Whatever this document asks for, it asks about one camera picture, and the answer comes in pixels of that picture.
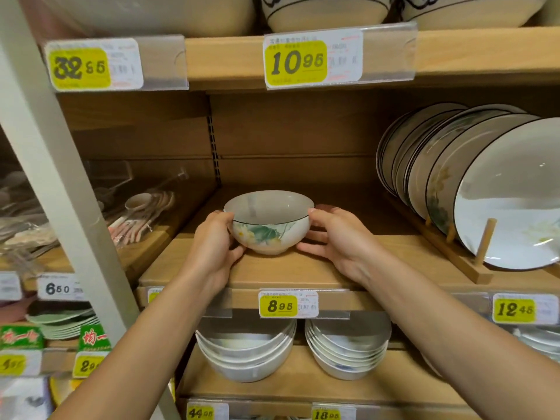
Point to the white divided kids plate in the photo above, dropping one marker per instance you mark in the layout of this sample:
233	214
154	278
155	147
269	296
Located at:
22	402

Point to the blue patterned white bowl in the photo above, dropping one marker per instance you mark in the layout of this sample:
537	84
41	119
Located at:
323	17
472	15

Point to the white price tag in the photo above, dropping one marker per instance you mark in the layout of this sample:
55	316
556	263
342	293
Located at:
8	286
59	288

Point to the stack of large white dishes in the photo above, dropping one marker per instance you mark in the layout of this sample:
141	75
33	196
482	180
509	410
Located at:
153	15

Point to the white black-rimmed floral bowl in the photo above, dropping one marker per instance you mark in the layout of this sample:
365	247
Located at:
267	209

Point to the bundle of pink ceramic spoons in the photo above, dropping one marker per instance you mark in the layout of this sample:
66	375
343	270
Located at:
139	202

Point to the stack of pale green plates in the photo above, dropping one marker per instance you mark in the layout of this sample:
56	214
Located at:
61	323

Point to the person's right hand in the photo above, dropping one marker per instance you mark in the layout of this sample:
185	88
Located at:
345	244

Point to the yellow price tag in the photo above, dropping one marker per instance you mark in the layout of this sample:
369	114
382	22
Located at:
201	413
154	296
297	63
514	310
474	300
326	414
278	306
78	69

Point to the person's right forearm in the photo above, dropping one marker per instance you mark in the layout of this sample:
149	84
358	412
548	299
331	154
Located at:
459	345

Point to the row of black-rimmed floral plates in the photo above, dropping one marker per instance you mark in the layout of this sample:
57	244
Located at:
512	201

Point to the wooden plate rack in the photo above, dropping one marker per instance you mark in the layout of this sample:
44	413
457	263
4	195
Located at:
486	240

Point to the person's left hand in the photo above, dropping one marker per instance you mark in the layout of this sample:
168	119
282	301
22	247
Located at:
210	253

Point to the person's left forearm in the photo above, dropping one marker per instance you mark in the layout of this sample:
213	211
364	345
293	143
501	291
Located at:
140	358

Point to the green sign price tag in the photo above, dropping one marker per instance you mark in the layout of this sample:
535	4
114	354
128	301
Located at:
17	365
89	365

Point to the stack of large white bowls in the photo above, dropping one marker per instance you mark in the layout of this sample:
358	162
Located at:
245	363

